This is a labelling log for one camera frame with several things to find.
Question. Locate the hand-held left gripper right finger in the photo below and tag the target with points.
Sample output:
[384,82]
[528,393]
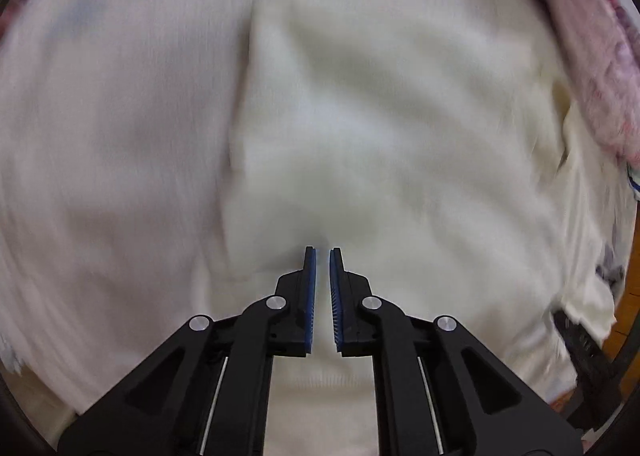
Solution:
[336,286]

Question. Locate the white printed cloth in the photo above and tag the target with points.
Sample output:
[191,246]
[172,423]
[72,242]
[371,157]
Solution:
[631,216]

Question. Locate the white waffle blanket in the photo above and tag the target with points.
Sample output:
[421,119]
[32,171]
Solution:
[115,135]

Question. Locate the cream white knitted sweater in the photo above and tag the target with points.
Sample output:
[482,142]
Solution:
[400,135]

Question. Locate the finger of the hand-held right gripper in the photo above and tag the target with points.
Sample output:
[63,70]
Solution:
[582,351]

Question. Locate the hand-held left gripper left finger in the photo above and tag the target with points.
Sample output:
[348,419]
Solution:
[310,286]

